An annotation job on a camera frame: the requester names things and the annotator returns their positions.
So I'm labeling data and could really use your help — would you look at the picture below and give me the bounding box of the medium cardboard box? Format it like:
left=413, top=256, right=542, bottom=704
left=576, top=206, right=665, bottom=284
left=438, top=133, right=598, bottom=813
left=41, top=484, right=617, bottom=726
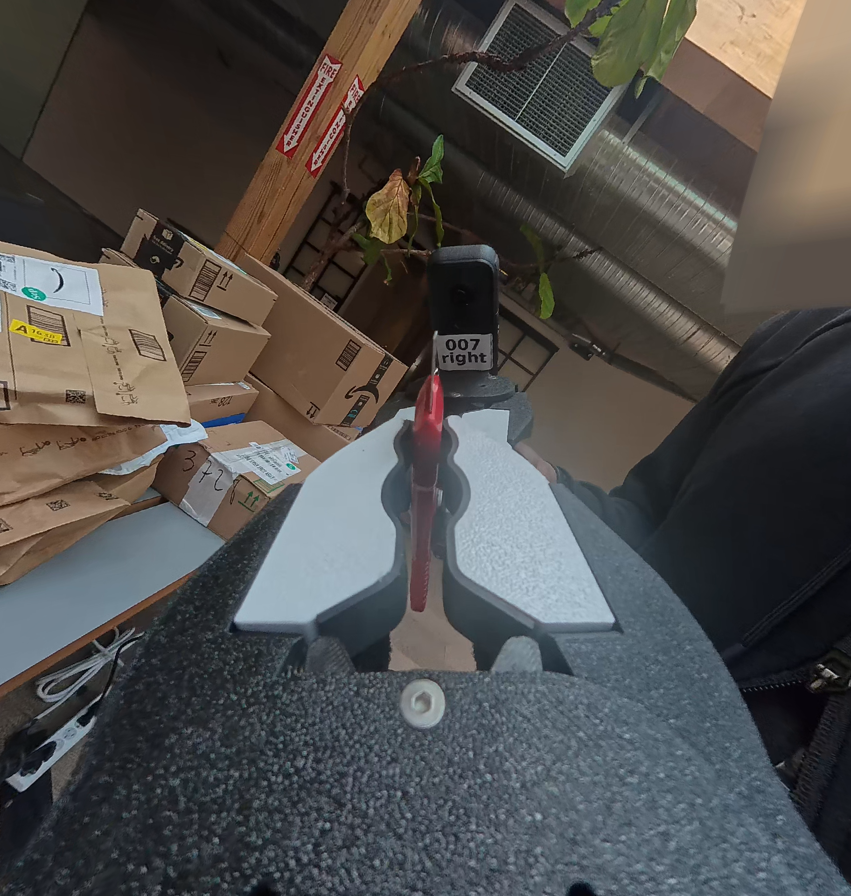
left=156, top=294, right=271, bottom=387

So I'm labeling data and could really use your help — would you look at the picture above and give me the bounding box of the white plastic mailer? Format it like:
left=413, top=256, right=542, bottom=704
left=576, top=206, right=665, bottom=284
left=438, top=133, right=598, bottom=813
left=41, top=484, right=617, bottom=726
left=93, top=420, right=209, bottom=494

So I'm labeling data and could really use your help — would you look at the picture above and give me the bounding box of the leafy potted plant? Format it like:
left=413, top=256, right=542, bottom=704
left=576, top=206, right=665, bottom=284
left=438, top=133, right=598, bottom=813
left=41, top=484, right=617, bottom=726
left=300, top=0, right=699, bottom=323

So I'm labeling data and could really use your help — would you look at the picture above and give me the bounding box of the white air vent grille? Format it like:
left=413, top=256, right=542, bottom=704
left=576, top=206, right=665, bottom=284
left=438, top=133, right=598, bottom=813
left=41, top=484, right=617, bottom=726
left=452, top=0, right=668, bottom=172

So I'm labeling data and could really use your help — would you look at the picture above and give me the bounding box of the black-labelled cardboard box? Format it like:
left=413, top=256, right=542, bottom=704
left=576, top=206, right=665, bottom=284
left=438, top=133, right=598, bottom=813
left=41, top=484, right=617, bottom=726
left=121, top=209, right=279, bottom=326

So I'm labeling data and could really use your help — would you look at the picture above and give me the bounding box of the white power strip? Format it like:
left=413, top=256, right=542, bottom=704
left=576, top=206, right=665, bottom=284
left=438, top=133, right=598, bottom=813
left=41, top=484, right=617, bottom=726
left=6, top=703, right=98, bottom=792

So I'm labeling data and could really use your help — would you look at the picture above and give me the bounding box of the person's black jacket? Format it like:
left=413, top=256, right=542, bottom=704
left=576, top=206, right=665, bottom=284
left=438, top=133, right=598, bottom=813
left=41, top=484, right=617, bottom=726
left=719, top=535, right=851, bottom=893

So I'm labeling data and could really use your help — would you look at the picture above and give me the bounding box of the red arrow sticker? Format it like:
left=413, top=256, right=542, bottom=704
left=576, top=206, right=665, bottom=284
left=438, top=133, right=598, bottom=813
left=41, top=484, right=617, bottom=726
left=275, top=52, right=344, bottom=161
left=305, top=76, right=365, bottom=177

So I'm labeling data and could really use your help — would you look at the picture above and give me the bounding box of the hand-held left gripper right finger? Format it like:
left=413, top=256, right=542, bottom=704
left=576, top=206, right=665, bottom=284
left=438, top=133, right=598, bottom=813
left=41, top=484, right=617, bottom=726
left=439, top=414, right=619, bottom=674

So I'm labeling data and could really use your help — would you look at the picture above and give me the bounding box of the plain cardboard box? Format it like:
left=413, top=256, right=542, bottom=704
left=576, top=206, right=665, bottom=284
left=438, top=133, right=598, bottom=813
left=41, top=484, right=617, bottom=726
left=245, top=374, right=360, bottom=463

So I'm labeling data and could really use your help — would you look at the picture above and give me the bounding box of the grey desk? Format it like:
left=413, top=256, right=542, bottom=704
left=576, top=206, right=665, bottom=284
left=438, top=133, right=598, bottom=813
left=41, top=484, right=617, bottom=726
left=0, top=490, right=227, bottom=711

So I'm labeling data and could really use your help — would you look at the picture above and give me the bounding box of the taped handwritten cardboard box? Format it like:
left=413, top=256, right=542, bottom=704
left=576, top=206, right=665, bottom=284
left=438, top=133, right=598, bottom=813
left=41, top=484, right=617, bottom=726
left=153, top=420, right=321, bottom=540

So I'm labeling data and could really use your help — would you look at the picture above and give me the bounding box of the black-framed grid window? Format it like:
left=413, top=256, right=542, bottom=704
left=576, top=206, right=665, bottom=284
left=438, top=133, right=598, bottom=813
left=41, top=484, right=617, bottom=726
left=282, top=178, right=563, bottom=393

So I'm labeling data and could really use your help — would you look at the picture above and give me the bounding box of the person's right hand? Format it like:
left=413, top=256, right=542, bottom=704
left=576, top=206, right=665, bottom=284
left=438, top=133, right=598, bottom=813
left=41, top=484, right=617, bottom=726
left=513, top=440, right=561, bottom=485

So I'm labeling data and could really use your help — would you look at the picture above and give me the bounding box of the person's right forearm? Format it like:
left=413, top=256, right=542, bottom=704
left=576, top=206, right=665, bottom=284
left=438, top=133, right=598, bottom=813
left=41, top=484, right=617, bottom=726
left=553, top=308, right=851, bottom=652

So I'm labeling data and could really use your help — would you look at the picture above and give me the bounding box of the white cable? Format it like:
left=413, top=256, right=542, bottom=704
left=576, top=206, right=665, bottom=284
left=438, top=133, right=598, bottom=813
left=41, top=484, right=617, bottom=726
left=34, top=626, right=143, bottom=704

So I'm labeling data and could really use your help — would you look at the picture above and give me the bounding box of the large cardboard box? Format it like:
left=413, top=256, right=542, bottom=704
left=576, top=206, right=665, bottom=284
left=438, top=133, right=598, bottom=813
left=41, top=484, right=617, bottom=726
left=237, top=253, right=409, bottom=428

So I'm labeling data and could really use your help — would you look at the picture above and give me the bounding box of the white-labelled brown paper mailer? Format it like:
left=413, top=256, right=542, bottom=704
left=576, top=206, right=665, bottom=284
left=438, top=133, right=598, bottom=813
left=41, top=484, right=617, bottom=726
left=0, top=234, right=192, bottom=428

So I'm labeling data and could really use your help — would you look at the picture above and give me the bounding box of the wooden post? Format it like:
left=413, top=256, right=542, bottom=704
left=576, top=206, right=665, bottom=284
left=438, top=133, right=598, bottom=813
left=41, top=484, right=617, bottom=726
left=216, top=0, right=423, bottom=270

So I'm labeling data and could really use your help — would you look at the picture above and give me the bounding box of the small flat cardboard box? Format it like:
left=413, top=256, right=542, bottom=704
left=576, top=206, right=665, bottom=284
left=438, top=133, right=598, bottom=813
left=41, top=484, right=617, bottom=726
left=184, top=381, right=260, bottom=424

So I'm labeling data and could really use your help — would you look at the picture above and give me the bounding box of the metal air duct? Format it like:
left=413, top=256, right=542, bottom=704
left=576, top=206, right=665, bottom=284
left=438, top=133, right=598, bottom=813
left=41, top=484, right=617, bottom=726
left=356, top=77, right=741, bottom=400

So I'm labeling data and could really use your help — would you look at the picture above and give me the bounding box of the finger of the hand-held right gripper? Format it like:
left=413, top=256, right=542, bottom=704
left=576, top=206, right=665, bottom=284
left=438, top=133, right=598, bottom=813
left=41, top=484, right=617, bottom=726
left=448, top=408, right=512, bottom=443

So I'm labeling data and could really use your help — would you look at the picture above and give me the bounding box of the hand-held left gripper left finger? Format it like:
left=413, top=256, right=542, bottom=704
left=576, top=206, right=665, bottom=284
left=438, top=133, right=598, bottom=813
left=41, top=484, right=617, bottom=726
left=233, top=412, right=416, bottom=672

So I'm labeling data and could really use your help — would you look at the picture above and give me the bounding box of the red box cutter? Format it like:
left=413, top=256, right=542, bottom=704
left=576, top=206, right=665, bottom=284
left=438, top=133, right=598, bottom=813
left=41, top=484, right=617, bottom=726
left=406, top=332, right=449, bottom=614

